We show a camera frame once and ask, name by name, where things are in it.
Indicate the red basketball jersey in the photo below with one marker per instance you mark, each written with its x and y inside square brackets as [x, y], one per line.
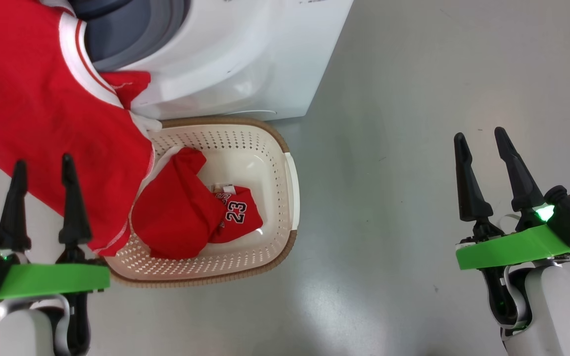
[23, 99]

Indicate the white front-load washing machine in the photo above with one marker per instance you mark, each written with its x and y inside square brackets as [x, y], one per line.
[245, 54]

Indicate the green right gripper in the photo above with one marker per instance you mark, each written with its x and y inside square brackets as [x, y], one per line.
[512, 247]

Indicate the cream basket with brown rim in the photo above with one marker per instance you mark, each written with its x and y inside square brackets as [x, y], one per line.
[265, 163]

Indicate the red shorts with number 23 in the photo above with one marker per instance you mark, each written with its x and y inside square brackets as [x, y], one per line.
[176, 217]

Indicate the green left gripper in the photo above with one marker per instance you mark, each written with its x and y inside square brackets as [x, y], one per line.
[52, 279]

